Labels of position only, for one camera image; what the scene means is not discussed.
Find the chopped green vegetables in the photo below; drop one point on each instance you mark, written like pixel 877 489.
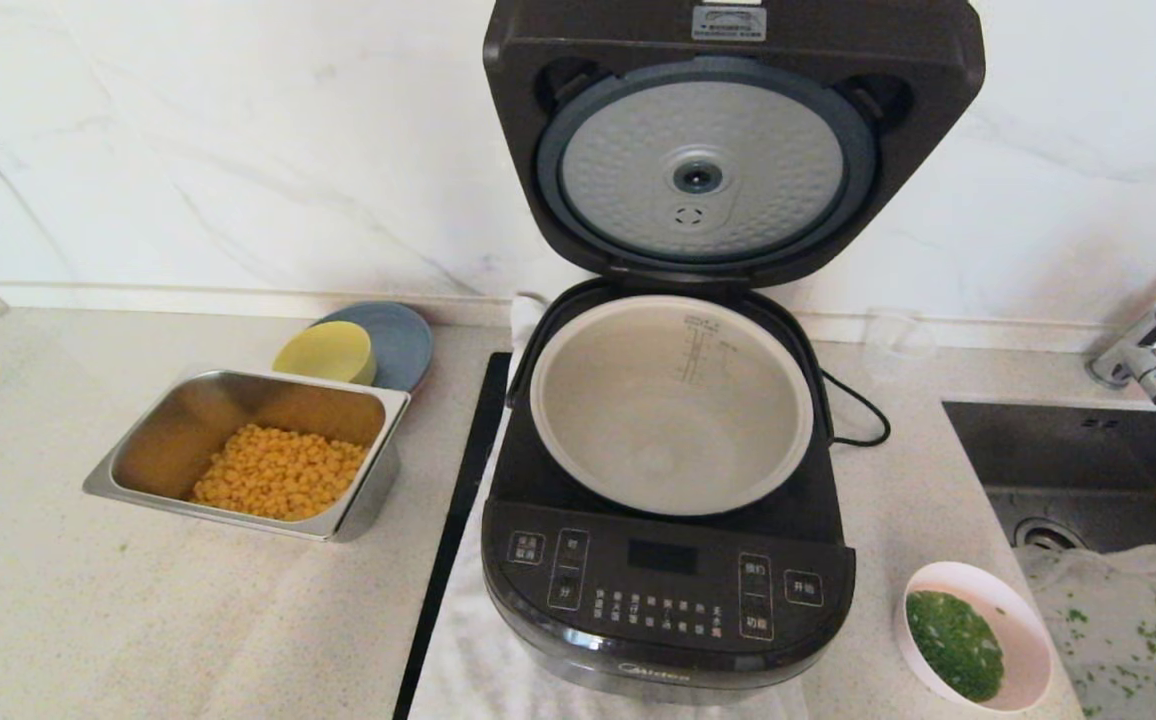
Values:
pixel 953 645

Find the grey dimpled inner lid plate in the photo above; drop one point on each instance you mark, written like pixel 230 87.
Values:
pixel 768 150

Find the white cloth with green bits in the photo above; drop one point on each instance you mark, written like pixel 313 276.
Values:
pixel 1118 620

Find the round sink drain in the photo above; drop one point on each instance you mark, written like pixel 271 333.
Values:
pixel 1043 537

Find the white towel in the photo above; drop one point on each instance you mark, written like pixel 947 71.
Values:
pixel 468 660

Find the stainless steel tray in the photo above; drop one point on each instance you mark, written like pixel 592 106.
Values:
pixel 188 420

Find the blue grey plate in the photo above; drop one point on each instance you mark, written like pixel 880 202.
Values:
pixel 403 345

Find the black rice cooker lid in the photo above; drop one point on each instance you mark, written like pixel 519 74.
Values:
pixel 528 50

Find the grey inner cooking pot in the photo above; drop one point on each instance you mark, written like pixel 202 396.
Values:
pixel 668 420

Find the black rice cooker body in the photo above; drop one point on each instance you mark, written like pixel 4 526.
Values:
pixel 668 600

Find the white round bowl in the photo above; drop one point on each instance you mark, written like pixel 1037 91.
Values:
pixel 1023 612

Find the long black strip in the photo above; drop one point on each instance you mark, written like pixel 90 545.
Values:
pixel 460 500

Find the stainless steel sink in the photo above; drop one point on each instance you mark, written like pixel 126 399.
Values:
pixel 1068 460

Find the yellow bowl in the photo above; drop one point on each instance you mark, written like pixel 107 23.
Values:
pixel 323 352

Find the chrome faucet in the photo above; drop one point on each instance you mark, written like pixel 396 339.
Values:
pixel 1153 365

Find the yellow corn kernels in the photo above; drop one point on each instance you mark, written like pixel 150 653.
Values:
pixel 278 475

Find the clear measuring cup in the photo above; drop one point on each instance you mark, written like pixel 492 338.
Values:
pixel 898 345

